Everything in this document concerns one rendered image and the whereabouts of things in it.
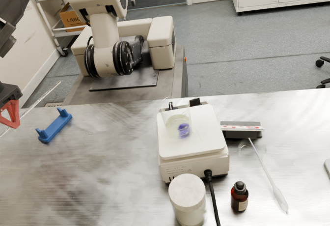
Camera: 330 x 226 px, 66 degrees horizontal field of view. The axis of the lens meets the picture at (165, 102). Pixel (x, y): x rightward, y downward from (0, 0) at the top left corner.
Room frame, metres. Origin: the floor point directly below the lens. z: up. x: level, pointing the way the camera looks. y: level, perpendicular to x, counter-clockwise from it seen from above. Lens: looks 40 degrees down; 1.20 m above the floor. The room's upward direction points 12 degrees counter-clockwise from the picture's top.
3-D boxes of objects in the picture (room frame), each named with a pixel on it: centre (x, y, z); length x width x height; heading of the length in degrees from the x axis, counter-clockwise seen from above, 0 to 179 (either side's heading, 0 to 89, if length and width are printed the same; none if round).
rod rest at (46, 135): (0.52, 0.30, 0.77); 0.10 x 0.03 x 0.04; 148
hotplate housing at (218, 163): (0.36, -0.03, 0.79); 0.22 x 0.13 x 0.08; 176
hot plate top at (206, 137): (0.34, -0.03, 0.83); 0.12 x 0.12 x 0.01; 86
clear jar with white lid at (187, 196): (0.22, 0.00, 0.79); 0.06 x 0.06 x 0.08
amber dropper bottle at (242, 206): (0.21, -0.09, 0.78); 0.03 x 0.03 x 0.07
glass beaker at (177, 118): (0.33, -0.01, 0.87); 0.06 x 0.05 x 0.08; 96
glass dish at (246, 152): (0.31, -0.15, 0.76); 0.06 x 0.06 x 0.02
